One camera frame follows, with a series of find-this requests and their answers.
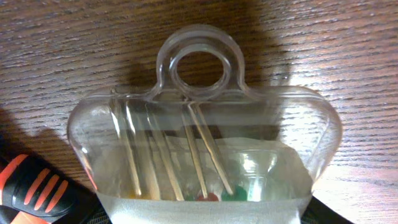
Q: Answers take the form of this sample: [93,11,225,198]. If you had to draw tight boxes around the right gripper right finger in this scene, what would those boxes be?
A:
[300,196,353,224]

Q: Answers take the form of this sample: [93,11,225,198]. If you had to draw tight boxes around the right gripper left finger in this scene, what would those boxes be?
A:
[83,204,112,224]

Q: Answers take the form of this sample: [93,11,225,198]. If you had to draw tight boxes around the orange black long-nose pliers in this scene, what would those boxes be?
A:
[1,154,100,223]

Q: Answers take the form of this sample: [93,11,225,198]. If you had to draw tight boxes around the clear case of screwdriver bits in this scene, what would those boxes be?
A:
[67,25,342,223]

